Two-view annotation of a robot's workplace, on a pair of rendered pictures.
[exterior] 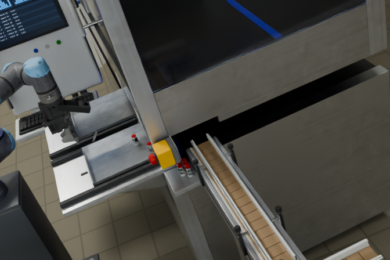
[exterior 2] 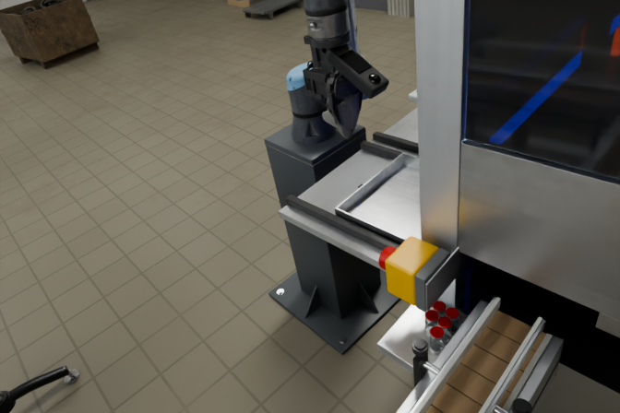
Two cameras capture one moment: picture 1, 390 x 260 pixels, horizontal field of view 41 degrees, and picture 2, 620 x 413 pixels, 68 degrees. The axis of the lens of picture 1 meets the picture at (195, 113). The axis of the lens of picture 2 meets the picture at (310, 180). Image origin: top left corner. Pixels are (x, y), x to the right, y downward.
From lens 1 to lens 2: 1.31 m
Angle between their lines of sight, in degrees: 49
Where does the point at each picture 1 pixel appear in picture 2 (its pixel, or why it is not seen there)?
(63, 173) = (354, 166)
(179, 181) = (409, 336)
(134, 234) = not seen: hidden behind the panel
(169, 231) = not seen: hidden behind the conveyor
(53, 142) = (406, 123)
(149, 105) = (441, 161)
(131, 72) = (429, 57)
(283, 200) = not seen: outside the picture
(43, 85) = not seen: outside the picture
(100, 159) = (401, 187)
